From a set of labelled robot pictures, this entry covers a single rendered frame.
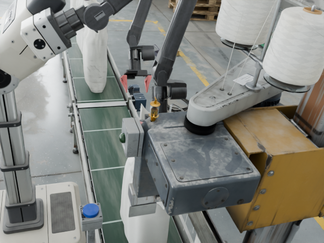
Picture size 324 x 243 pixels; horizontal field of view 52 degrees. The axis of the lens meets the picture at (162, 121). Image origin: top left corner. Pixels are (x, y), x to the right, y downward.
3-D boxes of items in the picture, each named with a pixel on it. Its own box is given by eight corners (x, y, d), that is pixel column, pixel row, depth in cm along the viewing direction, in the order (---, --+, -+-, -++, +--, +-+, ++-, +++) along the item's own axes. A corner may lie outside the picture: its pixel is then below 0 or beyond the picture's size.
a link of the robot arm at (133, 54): (128, 51, 163) (127, 47, 157) (142, 50, 163) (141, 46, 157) (128, 65, 161) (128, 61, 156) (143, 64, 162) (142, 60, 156)
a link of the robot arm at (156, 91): (150, 83, 126) (153, 83, 120) (168, 83, 127) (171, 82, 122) (150, 101, 126) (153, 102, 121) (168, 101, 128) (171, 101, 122)
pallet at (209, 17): (168, 6, 687) (168, -1, 679) (221, 8, 721) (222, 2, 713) (180, 19, 622) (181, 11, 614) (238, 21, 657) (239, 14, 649)
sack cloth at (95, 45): (81, 70, 324) (79, -8, 284) (103, 69, 330) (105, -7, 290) (85, 94, 287) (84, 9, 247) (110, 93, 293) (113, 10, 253)
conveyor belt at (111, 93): (60, 23, 449) (60, 16, 444) (90, 23, 461) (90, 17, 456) (78, 113, 278) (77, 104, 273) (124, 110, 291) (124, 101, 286)
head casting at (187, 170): (131, 182, 112) (138, 107, 95) (198, 173, 119) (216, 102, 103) (156, 262, 89) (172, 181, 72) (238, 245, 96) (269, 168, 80)
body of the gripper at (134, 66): (147, 73, 156) (146, 58, 157) (126, 73, 153) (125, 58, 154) (144, 77, 162) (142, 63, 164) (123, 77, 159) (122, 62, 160)
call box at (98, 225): (79, 215, 133) (79, 205, 130) (99, 212, 135) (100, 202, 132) (81, 232, 127) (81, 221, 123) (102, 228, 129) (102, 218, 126)
